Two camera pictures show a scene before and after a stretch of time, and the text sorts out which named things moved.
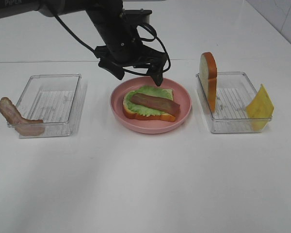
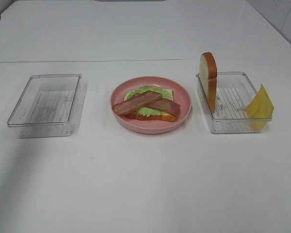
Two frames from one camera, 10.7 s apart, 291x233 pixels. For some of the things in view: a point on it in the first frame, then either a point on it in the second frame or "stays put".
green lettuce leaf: x=150 y=91 stays put
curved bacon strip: x=22 y=125 to x=138 y=100
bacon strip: x=158 y=103 stays put
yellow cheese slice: x=260 y=110 stays put
